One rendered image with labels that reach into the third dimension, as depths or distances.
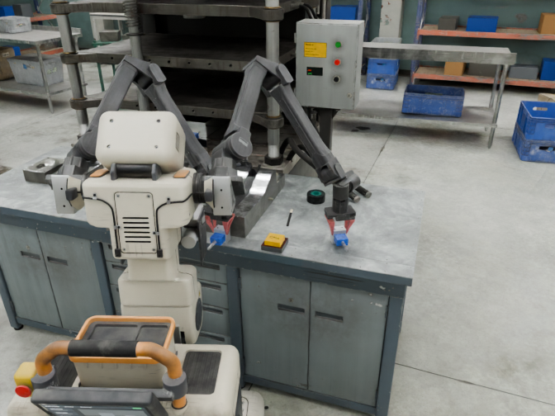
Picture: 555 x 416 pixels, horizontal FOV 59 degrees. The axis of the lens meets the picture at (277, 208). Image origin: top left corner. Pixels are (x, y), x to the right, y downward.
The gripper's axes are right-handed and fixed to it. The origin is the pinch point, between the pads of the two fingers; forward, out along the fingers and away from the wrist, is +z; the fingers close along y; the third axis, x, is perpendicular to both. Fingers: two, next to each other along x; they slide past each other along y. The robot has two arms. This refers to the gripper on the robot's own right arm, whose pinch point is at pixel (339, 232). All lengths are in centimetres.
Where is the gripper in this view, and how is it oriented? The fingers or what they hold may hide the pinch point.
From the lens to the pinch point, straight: 181.3
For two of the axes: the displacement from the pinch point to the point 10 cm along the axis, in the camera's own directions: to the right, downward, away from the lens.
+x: 1.8, 4.5, -8.7
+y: -9.8, 1.0, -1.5
